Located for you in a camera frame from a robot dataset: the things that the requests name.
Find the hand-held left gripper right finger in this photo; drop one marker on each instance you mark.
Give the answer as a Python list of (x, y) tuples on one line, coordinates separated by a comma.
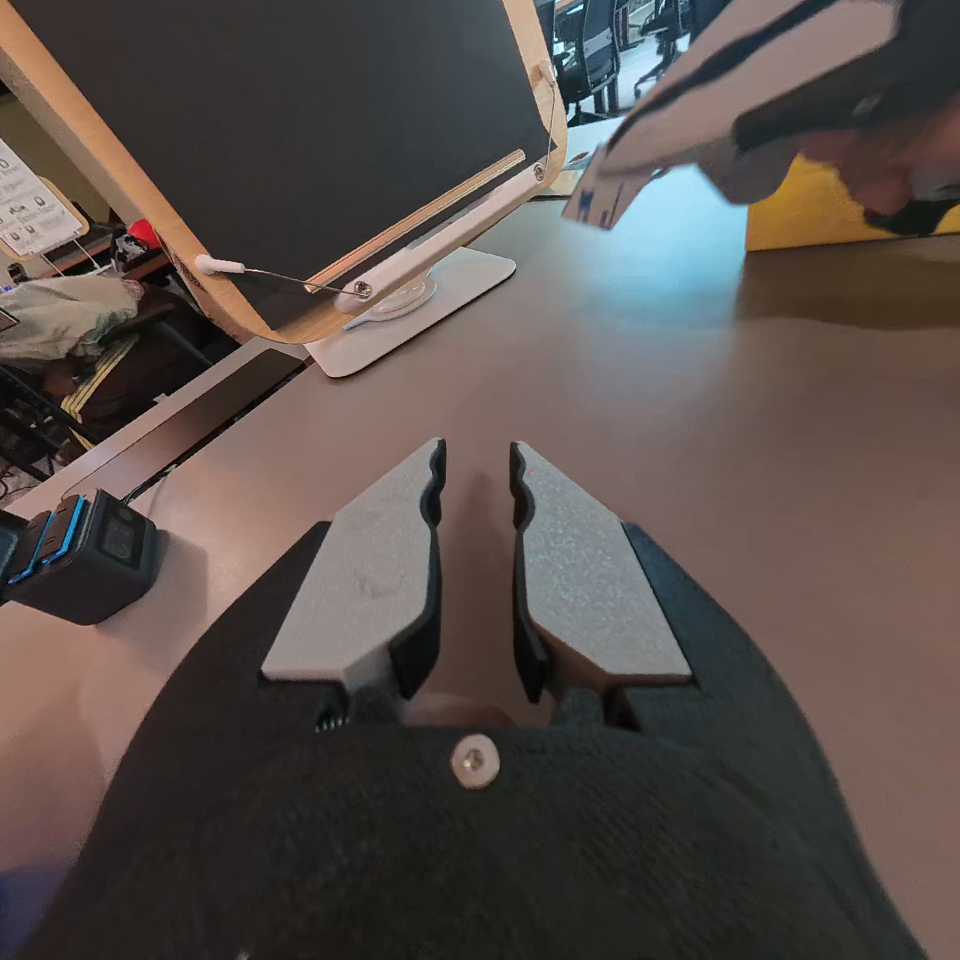
[(592, 592)]

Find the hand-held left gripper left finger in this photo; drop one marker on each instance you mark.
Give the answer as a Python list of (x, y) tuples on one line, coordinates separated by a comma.
[(367, 585)]

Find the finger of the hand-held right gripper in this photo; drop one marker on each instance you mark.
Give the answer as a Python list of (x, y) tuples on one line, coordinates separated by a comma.
[(690, 120), (810, 19)]

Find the person's right hand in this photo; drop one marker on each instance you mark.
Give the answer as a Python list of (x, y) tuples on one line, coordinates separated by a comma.
[(900, 157)]

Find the black office chair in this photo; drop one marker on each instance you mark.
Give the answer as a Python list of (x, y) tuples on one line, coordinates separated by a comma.
[(592, 52), (664, 30)]

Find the yellow plastic bin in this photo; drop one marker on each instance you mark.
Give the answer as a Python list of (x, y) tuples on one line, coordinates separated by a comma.
[(795, 217)]

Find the white monitor stand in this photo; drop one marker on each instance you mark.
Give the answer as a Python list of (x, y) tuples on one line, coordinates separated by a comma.
[(465, 274)]

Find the black box device blue trim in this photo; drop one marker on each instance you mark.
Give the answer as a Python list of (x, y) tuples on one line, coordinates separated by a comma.
[(90, 577)]

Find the dark garment yellow stripes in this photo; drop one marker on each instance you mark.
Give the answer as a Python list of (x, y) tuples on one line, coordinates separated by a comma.
[(127, 375)]

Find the pale crumpled cloth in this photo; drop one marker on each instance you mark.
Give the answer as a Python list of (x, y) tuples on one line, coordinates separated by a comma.
[(67, 315)]

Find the small red item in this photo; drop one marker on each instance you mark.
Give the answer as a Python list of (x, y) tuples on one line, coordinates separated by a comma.
[(141, 232)]

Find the wood-framed black monitor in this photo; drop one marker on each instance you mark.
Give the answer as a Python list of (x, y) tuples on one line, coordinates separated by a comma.
[(262, 112)]

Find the white printed sign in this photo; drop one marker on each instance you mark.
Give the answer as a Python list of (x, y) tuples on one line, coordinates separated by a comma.
[(30, 210)]

